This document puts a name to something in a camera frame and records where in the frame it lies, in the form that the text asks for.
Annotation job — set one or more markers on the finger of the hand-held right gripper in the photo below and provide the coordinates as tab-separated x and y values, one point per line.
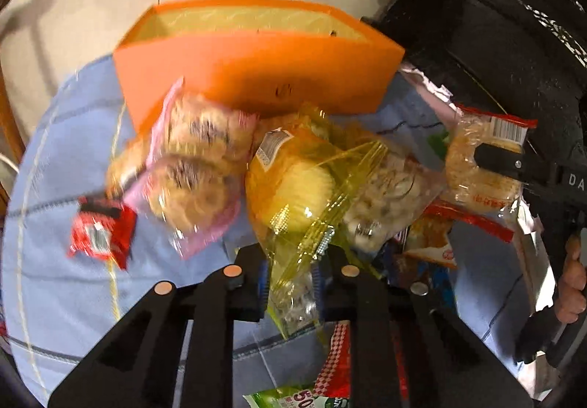
500	163

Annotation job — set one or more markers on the wooden chair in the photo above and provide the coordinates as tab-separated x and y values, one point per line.
9	124

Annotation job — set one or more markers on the red checkered-edge snack packet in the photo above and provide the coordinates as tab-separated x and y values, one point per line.
339	362

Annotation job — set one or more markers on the green snack packet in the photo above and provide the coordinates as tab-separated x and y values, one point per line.
293	398

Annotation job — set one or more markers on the clear bread packet red edge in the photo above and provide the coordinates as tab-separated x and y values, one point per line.
463	192

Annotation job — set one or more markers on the small red snack packet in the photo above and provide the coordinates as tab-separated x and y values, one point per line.
103	234

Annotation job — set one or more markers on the yellow clear snack bag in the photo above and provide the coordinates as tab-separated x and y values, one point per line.
293	188

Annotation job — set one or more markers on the dark blue snack packet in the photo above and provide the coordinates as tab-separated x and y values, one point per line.
440	286

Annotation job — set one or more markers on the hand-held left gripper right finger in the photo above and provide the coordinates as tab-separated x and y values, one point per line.
321	282

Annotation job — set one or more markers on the pink bread packet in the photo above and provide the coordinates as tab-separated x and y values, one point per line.
197	169

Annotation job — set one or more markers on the orange cardboard box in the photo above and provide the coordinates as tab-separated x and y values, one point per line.
275	64

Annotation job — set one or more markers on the blue checked cloth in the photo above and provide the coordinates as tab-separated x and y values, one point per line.
59	289

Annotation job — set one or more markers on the person's right hand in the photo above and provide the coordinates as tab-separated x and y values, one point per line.
571	284

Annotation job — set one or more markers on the white snack packet red strip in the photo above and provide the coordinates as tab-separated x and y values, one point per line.
431	247

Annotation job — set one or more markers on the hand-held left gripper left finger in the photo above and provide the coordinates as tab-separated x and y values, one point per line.
263	285

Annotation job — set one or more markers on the black carved cabinet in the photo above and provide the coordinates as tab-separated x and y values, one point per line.
504	46

